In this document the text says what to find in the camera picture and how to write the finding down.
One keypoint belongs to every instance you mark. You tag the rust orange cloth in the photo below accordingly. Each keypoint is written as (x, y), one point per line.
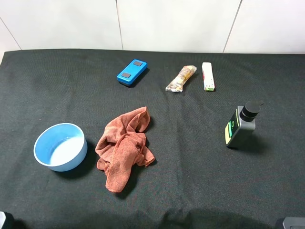
(122, 145)

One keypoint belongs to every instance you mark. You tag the grey robot base right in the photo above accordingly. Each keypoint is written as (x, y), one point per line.
(294, 223)

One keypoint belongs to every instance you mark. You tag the grey robot base left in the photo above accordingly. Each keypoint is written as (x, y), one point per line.
(2, 220)

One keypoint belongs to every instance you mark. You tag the wrapped snack bar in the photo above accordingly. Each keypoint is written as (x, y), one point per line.
(176, 85)

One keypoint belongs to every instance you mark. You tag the blue whiteboard eraser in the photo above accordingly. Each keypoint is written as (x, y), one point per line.
(132, 72)

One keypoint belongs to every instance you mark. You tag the white green carton box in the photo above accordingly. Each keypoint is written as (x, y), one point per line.
(208, 78)

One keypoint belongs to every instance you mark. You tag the black tablecloth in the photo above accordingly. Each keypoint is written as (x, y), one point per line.
(196, 181)

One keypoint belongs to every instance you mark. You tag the grey bottle black cap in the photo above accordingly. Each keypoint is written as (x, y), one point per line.
(242, 124)

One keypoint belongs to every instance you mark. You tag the light blue bowl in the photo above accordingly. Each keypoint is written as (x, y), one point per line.
(61, 147)

